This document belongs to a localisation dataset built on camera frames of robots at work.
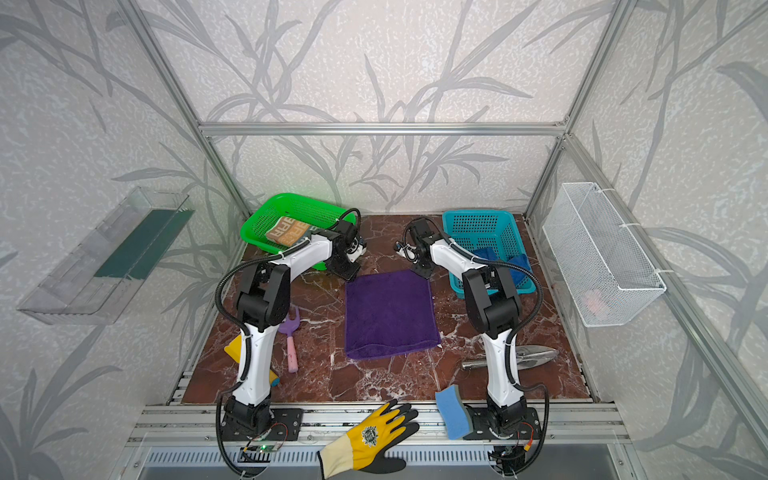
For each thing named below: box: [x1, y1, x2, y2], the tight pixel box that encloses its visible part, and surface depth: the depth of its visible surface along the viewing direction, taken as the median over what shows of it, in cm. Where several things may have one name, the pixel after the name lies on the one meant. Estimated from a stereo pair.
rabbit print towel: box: [266, 217, 311, 247], surface depth 115 cm
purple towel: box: [345, 269, 441, 360], surface depth 93 cm
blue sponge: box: [435, 384, 473, 440], surface depth 74 cm
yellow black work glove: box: [318, 399, 420, 479], surface depth 71 cm
